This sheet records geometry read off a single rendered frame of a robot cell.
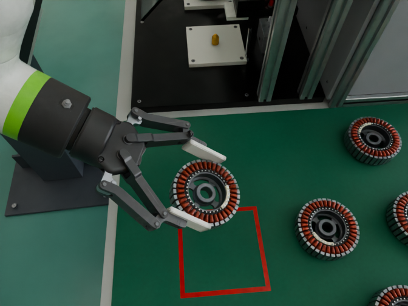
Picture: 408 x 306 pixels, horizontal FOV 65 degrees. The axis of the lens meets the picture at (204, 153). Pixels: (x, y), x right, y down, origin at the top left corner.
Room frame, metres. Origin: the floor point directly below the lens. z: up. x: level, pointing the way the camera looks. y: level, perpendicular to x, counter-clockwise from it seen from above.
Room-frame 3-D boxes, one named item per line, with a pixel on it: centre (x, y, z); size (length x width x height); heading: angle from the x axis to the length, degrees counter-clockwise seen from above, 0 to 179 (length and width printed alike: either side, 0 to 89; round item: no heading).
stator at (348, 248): (0.20, -0.23, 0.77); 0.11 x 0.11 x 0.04
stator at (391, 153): (0.40, -0.37, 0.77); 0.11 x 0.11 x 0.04
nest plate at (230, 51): (0.71, -0.03, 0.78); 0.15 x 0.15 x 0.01; 4
